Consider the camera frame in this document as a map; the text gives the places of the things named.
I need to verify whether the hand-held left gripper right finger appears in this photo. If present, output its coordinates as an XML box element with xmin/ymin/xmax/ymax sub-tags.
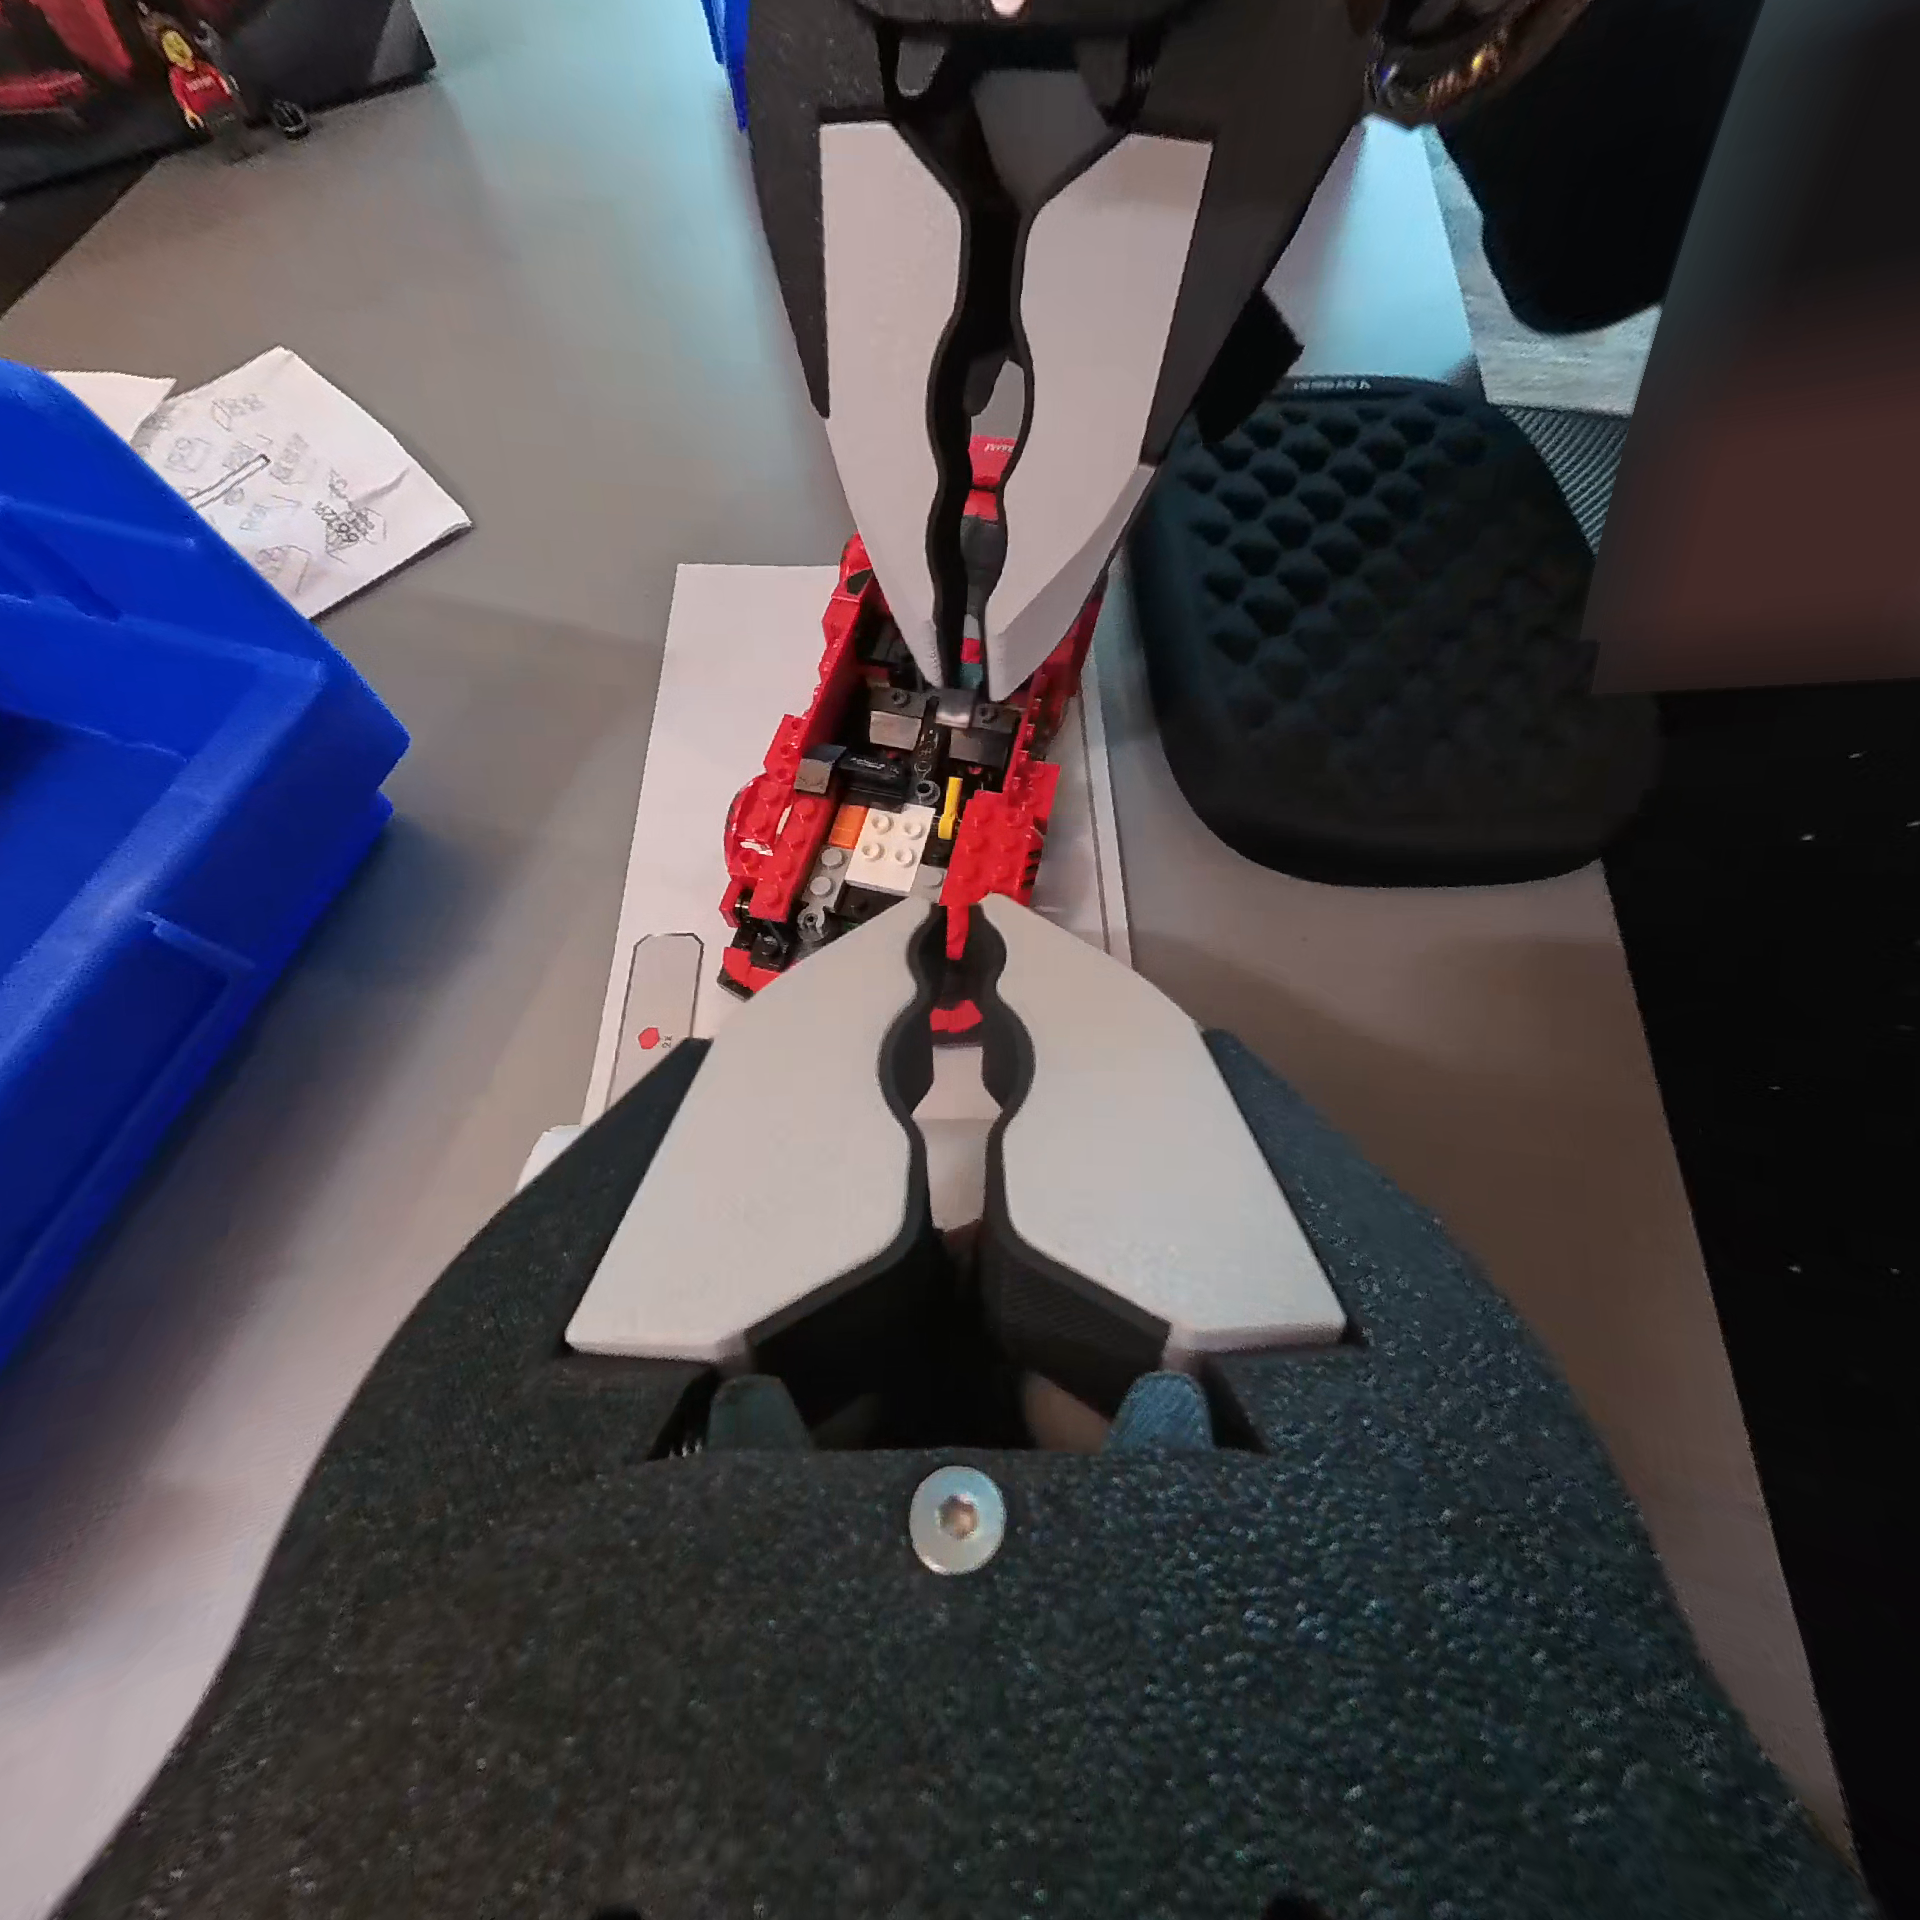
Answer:
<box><xmin>964</xmin><ymin>893</ymin><xmax>1348</xmax><ymax>1451</ymax></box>

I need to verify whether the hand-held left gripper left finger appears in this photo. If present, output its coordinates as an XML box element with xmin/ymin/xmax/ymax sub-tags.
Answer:
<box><xmin>568</xmin><ymin>893</ymin><xmax>954</xmax><ymax>1451</ymax></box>

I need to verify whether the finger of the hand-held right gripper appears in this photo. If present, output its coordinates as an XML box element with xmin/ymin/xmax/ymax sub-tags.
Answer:
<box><xmin>817</xmin><ymin>120</ymin><xmax>975</xmax><ymax>686</ymax></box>
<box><xmin>975</xmin><ymin>128</ymin><xmax>1219</xmax><ymax>702</ymax></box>

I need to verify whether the red toy brick car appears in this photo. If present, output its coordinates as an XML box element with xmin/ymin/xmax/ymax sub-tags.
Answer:
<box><xmin>718</xmin><ymin>432</ymin><xmax>1108</xmax><ymax>1043</ymax></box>

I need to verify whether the person's right forearm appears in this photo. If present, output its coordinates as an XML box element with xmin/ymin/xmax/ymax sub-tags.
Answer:
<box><xmin>1432</xmin><ymin>0</ymin><xmax>1771</xmax><ymax>336</ymax></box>

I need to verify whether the metal wrist watch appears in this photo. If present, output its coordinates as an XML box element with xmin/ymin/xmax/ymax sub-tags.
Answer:
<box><xmin>1367</xmin><ymin>0</ymin><xmax>1598</xmax><ymax>133</ymax></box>

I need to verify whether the white instruction booklet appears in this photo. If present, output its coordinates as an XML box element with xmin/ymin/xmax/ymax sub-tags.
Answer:
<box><xmin>519</xmin><ymin>562</ymin><xmax>1134</xmax><ymax>1204</ymax></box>

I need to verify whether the black dimpled wrist rest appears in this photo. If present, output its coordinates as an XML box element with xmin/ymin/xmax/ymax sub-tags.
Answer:
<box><xmin>1129</xmin><ymin>376</ymin><xmax>1663</xmax><ymax>884</ymax></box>

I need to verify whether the folded paper leaflet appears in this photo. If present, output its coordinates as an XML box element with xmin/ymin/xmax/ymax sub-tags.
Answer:
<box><xmin>135</xmin><ymin>350</ymin><xmax>472</xmax><ymax>621</ymax></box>

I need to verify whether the person's black printed top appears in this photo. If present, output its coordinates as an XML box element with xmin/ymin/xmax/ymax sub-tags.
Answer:
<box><xmin>1606</xmin><ymin>681</ymin><xmax>1920</xmax><ymax>1920</ymax></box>

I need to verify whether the dark toy set box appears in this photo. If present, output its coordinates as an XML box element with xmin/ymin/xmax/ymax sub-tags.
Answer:
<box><xmin>0</xmin><ymin>0</ymin><xmax>438</xmax><ymax>199</ymax></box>

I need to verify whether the red toy minifigure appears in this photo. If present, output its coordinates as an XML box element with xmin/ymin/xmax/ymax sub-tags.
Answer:
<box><xmin>153</xmin><ymin>0</ymin><xmax>308</xmax><ymax>162</ymax></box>

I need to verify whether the white paper sheet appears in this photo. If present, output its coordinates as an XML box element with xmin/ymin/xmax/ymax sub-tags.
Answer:
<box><xmin>44</xmin><ymin>366</ymin><xmax>176</xmax><ymax>443</ymax></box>

